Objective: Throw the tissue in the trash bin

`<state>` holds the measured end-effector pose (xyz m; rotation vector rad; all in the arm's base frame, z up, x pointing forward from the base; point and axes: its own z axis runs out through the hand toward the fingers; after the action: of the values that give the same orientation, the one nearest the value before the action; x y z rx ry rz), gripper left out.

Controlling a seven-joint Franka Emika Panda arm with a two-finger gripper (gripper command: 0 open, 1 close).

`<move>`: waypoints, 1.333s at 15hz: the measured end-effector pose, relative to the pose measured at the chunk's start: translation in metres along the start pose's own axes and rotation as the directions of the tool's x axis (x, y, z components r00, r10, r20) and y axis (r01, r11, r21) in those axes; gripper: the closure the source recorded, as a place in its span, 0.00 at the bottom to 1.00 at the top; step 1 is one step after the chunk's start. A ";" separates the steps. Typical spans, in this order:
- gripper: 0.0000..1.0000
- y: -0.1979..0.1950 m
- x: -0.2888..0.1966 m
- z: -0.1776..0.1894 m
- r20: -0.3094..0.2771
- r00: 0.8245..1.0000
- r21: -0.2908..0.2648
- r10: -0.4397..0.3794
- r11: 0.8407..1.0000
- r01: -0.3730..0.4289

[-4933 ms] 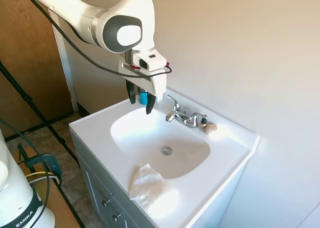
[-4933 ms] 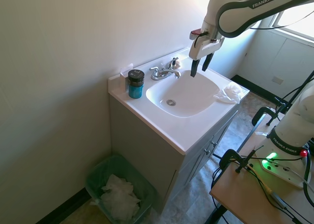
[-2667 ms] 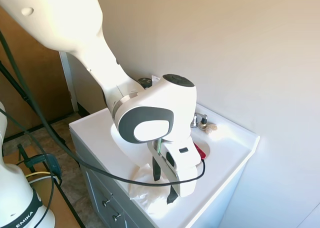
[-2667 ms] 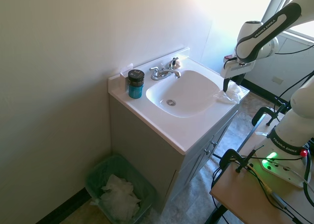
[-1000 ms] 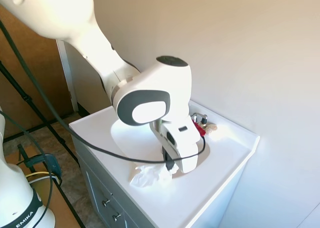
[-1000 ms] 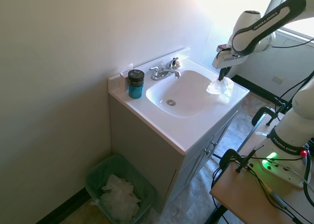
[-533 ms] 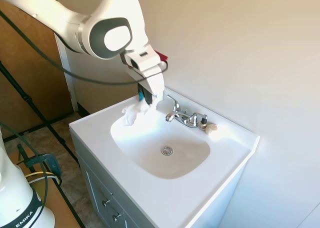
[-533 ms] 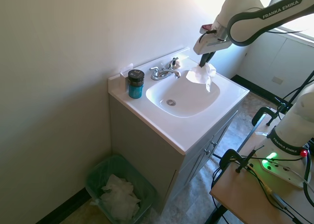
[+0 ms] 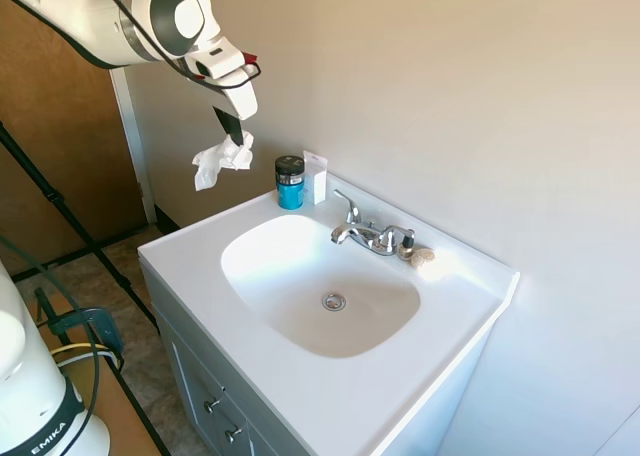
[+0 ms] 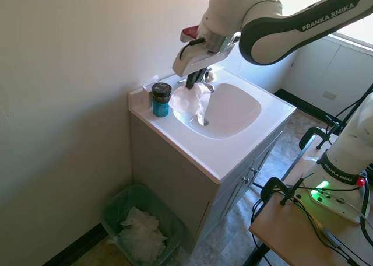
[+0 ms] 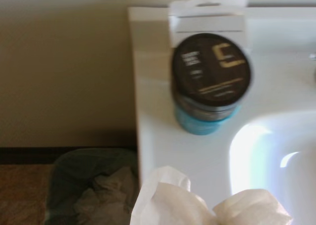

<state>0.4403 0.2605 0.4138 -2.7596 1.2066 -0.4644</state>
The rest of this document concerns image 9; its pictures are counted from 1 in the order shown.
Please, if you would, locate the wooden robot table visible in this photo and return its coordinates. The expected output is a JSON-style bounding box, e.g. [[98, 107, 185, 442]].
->
[[32, 320, 169, 456]]

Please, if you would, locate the chrome sink drain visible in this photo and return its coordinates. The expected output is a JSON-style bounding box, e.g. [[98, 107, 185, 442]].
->
[[321, 291, 348, 313]]

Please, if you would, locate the black baseboard strip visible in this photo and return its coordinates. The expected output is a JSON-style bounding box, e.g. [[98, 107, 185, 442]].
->
[[152, 203, 182, 233]]

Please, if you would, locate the chrome two-handle faucet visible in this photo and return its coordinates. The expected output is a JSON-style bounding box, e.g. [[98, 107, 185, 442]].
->
[[329, 188, 416, 258]]

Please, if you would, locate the blue jar black lid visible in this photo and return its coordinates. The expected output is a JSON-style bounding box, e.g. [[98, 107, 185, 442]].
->
[[274, 155, 308, 211]]

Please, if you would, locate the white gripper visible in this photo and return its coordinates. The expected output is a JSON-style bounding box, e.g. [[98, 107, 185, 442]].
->
[[188, 35, 259, 149]]

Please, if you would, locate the black C-clamp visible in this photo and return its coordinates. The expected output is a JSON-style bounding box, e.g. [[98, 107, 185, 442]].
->
[[33, 286, 125, 373]]

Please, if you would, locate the beige seashell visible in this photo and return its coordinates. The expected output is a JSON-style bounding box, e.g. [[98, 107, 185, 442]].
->
[[409, 247, 438, 269]]

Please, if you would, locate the white bathroom sink vanity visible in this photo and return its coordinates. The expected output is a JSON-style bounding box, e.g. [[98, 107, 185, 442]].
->
[[140, 264, 494, 456], [137, 172, 522, 456]]

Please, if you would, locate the white tissue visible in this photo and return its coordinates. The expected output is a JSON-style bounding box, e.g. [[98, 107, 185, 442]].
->
[[190, 130, 256, 193]]

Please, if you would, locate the yellow cable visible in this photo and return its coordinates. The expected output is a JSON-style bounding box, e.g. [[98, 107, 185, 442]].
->
[[51, 342, 122, 366]]

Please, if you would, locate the brown wooden door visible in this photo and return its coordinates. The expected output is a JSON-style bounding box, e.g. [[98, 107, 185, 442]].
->
[[0, 0, 150, 278]]

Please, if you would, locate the white door frame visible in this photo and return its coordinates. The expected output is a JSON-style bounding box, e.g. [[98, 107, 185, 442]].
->
[[108, 67, 158, 226]]

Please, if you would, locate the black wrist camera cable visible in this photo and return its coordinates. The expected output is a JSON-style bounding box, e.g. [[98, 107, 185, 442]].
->
[[0, 0, 263, 98]]

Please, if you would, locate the small dark-capped bottle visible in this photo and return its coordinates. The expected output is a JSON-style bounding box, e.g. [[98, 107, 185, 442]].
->
[[397, 229, 417, 259]]

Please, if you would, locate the small white cardboard box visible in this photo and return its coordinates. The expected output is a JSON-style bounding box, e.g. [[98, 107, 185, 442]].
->
[[301, 149, 330, 207]]

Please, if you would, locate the black stand pole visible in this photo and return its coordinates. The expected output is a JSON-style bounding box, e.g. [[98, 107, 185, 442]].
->
[[0, 119, 162, 330]]

